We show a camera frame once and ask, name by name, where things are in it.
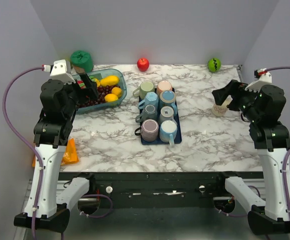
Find red apple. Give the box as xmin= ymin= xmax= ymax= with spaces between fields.
xmin=137 ymin=57 xmax=150 ymax=72

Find green wrapped roll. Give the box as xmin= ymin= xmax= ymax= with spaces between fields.
xmin=70 ymin=50 xmax=94 ymax=73

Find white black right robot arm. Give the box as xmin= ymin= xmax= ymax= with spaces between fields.
xmin=212 ymin=80 xmax=290 ymax=235

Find dark blue tray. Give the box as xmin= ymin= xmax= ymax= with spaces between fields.
xmin=139 ymin=88 xmax=182 ymax=145

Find light blue faceted mug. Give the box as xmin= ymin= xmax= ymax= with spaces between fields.
xmin=138 ymin=92 xmax=159 ymax=110

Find yellow lemon back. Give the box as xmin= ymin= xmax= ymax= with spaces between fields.
xmin=111 ymin=86 xmax=123 ymax=98

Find yellow lemon front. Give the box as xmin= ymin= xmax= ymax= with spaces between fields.
xmin=104 ymin=93 xmax=119 ymax=103

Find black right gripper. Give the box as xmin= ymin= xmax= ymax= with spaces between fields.
xmin=212 ymin=78 xmax=262 ymax=123

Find pink dragon fruit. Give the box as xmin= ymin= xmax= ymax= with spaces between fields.
xmin=76 ymin=80 xmax=86 ymax=89

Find green mug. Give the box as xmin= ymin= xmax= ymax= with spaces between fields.
xmin=132 ymin=81 xmax=155 ymax=100

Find grey blue faceted mug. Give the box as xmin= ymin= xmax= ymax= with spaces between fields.
xmin=135 ymin=104 xmax=157 ymax=123

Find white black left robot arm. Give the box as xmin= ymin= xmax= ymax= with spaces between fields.
xmin=13 ymin=60 xmax=98 ymax=234

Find pink mug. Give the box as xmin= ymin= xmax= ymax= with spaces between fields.
xmin=156 ymin=80 xmax=172 ymax=96

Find dark red grapes bunch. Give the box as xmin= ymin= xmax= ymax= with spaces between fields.
xmin=78 ymin=85 xmax=120 ymax=108

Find white light blue mug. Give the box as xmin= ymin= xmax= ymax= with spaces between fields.
xmin=159 ymin=120 xmax=178 ymax=147

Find cream soap pump bottle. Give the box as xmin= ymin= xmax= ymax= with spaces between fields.
xmin=211 ymin=96 xmax=232 ymax=117

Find yellow green fruit in basket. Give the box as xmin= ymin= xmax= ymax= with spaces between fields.
xmin=90 ymin=78 xmax=100 ymax=87

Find yellow mango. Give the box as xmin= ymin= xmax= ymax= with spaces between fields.
xmin=100 ymin=75 xmax=119 ymax=87

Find yellow lemon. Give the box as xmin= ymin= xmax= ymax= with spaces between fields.
xmin=104 ymin=93 xmax=119 ymax=103
xmin=111 ymin=86 xmax=123 ymax=98

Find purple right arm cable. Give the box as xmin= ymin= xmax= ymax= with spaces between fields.
xmin=266 ymin=65 xmax=290 ymax=240

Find pale grey footed mug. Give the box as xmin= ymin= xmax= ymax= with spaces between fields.
xmin=158 ymin=106 xmax=176 ymax=125

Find orange snack bag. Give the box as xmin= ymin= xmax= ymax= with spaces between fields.
xmin=31 ymin=137 xmax=80 ymax=168

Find teal plastic fruit basket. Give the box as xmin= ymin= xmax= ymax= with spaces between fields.
xmin=77 ymin=68 xmax=127 ymax=114

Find green lime ball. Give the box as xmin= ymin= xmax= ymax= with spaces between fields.
xmin=208 ymin=57 xmax=221 ymax=73

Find purple mug black handle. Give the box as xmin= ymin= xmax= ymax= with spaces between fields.
xmin=134 ymin=119 xmax=159 ymax=142

